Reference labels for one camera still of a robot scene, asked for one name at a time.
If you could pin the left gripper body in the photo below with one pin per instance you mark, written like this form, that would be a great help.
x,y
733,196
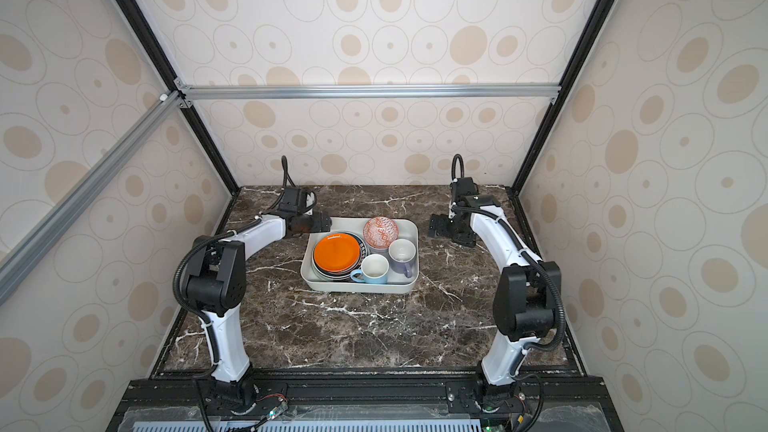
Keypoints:
x,y
312,224

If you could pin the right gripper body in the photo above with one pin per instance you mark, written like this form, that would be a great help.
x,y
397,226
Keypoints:
x,y
449,227

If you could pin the purple mug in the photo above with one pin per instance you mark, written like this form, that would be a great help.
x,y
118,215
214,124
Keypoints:
x,y
403,255

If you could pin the orange bowl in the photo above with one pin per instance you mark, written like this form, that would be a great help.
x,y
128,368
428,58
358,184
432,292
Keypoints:
x,y
337,254

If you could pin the purple bowl patterned inside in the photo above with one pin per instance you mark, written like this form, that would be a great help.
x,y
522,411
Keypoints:
x,y
380,232

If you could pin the mint green flower plate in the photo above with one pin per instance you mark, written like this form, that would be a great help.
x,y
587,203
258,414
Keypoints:
x,y
345,277

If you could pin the light blue mug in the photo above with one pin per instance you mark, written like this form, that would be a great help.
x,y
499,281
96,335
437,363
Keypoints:
x,y
373,270

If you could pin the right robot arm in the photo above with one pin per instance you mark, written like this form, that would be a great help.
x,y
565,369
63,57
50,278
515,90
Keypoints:
x,y
528,309

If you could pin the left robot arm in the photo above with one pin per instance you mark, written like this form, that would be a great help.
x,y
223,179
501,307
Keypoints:
x,y
210,280

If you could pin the horizontal aluminium rail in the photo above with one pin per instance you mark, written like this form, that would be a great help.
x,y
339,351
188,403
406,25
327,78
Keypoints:
x,y
378,91

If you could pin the black frame post left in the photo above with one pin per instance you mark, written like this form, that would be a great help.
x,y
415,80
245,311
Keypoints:
x,y
137,21

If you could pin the black frame post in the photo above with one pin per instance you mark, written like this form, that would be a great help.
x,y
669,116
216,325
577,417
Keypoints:
x,y
137,21
584,45

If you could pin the left diagonal aluminium rail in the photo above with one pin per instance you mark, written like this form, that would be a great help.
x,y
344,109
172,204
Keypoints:
x,y
23,259

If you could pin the black frame post right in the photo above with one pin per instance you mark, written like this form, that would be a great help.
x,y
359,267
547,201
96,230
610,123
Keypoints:
x,y
584,45

